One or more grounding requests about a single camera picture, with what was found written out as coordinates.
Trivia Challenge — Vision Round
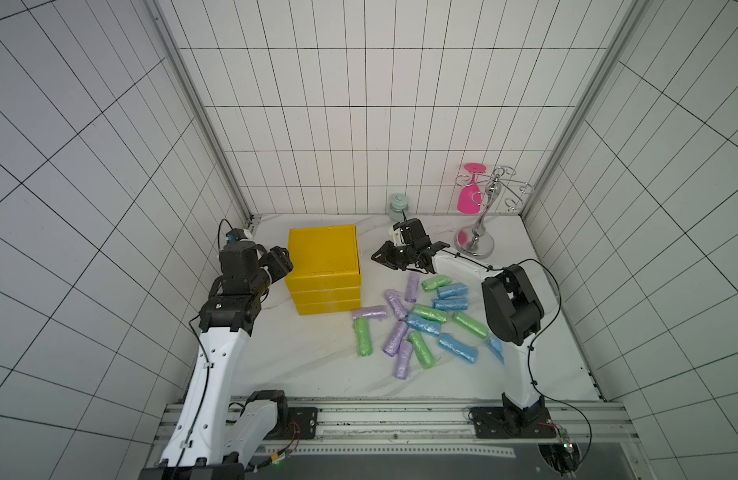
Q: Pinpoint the green bag roll top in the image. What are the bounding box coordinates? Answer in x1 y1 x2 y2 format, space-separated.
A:
421 275 453 293

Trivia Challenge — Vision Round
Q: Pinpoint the green bag roll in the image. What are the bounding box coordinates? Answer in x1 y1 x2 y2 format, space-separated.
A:
411 304 448 323
452 311 490 339
407 331 436 369
353 317 373 357
421 275 453 293

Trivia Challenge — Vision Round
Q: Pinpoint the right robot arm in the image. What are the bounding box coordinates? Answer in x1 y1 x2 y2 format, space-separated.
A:
371 218 557 439

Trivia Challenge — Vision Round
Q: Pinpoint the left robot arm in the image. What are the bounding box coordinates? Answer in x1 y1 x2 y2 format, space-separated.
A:
139 229 293 479

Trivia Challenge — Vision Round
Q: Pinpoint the yellow drawer cabinet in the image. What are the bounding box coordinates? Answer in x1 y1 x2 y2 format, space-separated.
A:
285 225 362 316

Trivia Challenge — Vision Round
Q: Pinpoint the purple bag roll top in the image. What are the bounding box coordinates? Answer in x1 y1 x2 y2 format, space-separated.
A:
404 272 420 304

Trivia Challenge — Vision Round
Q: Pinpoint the purple bag roll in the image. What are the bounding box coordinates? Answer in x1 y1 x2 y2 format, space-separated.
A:
351 305 388 320
383 320 408 357
394 340 414 380
384 289 409 321
404 272 420 304

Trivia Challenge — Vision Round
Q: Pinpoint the mint green jar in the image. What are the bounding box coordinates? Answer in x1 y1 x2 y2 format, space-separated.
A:
388 193 409 223

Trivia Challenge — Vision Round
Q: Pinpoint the blue bag roll top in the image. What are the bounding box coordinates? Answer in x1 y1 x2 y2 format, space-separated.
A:
436 283 469 299

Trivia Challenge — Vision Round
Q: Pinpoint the blue bag roll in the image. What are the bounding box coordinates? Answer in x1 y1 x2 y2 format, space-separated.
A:
432 297 469 311
438 333 478 364
485 334 504 363
436 283 469 299
406 313 441 337

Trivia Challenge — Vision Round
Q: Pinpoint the purple bag roll upper middle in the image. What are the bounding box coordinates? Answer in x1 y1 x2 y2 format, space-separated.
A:
384 289 409 321

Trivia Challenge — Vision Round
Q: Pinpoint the chrome glass rack stand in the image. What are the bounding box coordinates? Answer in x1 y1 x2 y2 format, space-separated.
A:
454 165 534 258

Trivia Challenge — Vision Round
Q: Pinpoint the purple bag roll left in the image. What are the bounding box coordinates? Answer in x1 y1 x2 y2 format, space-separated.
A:
351 305 388 320

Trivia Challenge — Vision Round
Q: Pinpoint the blue bag roll centre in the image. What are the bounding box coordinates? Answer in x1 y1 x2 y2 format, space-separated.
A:
406 313 441 337

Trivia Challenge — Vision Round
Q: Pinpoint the pink plastic wine glass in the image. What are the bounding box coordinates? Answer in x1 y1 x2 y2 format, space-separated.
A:
457 163 487 215

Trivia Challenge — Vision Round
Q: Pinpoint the purple bag roll lower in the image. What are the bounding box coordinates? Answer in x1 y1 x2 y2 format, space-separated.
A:
383 320 408 357

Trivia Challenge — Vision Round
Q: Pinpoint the blue bag roll lower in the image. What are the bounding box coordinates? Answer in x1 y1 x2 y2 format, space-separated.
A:
438 333 478 364

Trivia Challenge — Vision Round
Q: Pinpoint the purple bag roll bottom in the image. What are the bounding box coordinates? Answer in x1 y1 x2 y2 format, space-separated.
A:
394 340 414 380

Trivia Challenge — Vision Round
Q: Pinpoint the blue bag roll far right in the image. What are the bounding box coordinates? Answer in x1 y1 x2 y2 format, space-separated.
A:
485 334 504 363

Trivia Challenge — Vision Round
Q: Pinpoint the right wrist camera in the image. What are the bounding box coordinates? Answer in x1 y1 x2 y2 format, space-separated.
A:
391 222 408 246

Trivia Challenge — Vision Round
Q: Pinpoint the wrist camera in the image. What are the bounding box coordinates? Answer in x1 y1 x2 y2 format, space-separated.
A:
391 222 408 246
225 228 252 244

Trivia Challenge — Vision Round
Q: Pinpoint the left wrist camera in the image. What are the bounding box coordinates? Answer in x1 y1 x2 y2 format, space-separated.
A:
225 228 252 244

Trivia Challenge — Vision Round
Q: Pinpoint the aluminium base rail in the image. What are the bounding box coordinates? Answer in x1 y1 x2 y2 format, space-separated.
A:
146 397 646 463

